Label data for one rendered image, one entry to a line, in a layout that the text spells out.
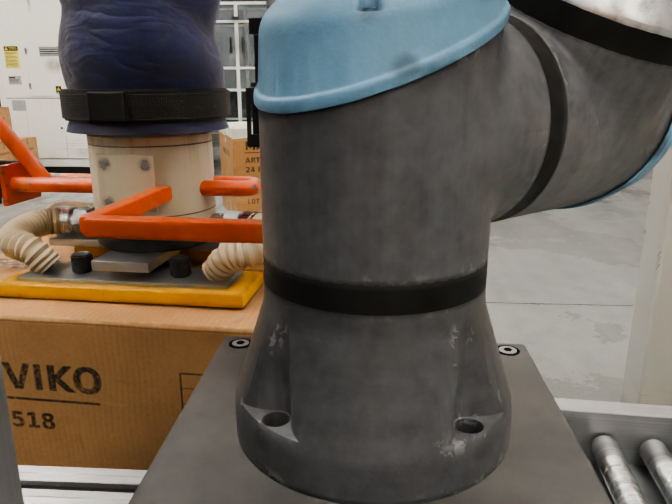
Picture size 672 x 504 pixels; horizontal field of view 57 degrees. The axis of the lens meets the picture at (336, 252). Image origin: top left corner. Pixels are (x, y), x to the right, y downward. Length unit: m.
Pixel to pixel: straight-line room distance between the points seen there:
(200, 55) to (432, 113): 0.61
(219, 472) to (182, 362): 0.45
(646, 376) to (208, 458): 1.83
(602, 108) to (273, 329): 0.20
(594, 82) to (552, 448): 0.19
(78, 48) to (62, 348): 0.37
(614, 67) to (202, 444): 0.29
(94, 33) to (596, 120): 0.63
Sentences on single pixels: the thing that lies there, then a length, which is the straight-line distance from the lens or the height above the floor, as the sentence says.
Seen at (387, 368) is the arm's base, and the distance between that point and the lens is 0.28.
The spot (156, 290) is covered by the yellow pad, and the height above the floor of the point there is 0.96.
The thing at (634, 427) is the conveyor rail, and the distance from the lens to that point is 1.38.
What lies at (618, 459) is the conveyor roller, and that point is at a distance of 1.30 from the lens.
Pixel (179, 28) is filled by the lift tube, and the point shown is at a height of 1.28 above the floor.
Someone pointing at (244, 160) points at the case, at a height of 0.89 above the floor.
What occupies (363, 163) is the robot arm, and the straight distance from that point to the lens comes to 0.26.
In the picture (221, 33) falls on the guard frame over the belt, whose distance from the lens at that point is 8.27.
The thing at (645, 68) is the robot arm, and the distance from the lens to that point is 0.36.
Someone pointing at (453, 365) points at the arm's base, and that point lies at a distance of 0.29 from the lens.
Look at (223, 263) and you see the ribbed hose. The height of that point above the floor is 1.00.
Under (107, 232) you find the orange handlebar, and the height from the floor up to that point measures 1.07.
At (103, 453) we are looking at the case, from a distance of 0.88.
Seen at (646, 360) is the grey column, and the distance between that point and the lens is 2.06.
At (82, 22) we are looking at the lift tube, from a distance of 0.86.
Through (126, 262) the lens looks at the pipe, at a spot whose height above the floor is 0.99.
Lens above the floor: 1.22
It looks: 16 degrees down
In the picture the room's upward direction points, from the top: straight up
